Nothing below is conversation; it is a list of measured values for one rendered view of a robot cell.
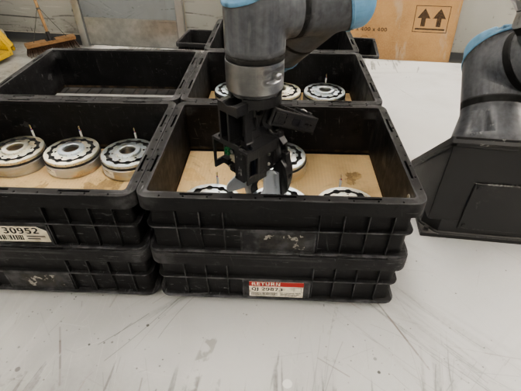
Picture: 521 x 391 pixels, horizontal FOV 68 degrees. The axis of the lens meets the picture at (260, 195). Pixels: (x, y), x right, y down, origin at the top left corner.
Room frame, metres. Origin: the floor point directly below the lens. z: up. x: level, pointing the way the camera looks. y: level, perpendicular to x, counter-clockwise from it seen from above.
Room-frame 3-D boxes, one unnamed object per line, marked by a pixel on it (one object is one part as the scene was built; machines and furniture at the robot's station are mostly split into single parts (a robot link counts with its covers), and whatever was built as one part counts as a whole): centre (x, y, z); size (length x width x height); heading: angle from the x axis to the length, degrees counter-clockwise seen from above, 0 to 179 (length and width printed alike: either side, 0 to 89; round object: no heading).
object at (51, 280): (0.57, 0.37, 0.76); 0.40 x 0.30 x 0.12; 87
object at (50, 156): (0.64, 0.36, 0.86); 0.10 x 0.10 x 0.01
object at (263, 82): (0.48, 0.00, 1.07); 0.08 x 0.08 x 0.05
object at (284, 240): (0.55, -0.03, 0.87); 0.40 x 0.30 x 0.11; 87
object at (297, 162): (0.62, -0.03, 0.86); 0.10 x 0.10 x 0.01
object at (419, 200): (0.55, -0.03, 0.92); 0.40 x 0.30 x 0.02; 87
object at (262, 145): (0.48, 0.01, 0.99); 0.09 x 0.08 x 0.12; 136
